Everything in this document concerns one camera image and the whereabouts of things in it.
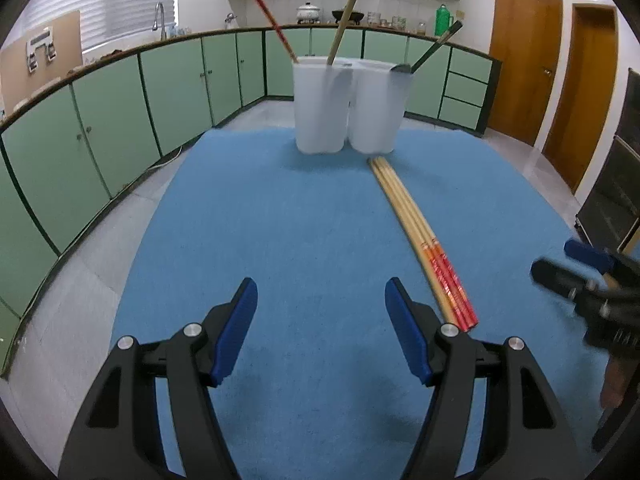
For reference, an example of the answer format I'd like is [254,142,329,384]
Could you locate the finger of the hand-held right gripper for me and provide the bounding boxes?
[564,239,617,275]
[531,258,601,311]

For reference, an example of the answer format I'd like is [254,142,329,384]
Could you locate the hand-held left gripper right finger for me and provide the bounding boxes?
[385,277,586,480]

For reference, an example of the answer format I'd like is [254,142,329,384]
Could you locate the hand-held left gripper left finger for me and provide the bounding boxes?
[59,277,258,480]

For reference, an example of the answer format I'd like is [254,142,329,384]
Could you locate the white two-compartment utensil holder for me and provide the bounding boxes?
[291,56,413,155]

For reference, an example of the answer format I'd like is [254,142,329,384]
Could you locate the black chopstick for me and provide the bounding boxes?
[409,21,460,68]
[412,23,463,71]

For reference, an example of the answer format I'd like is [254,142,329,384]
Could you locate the person's right hand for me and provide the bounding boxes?
[600,355,627,409]

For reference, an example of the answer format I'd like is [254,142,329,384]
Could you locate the black glass cabinet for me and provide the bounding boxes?
[575,67,640,257]

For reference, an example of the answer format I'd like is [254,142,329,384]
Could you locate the blue table mat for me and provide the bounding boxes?
[110,127,618,480]

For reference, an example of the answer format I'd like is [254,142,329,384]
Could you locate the brown wooden door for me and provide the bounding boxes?
[487,0,564,147]
[542,4,620,194]

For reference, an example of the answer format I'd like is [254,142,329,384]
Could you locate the green base cabinet with drawers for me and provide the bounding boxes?
[265,24,502,139]

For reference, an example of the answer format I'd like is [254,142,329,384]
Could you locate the long green base cabinet run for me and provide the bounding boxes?
[0,27,297,377]

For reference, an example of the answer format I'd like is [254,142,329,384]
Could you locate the black wok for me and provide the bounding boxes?
[331,8,366,26]

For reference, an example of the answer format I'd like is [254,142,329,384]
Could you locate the cardboard board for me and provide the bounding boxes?
[0,10,82,107]

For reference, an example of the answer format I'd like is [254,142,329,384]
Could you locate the white device on board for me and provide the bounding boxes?
[26,25,56,74]

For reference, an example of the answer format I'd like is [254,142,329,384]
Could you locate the white window blind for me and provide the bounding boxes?
[20,0,178,54]

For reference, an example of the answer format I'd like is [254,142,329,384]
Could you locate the white floor cable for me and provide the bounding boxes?
[149,146,184,169]

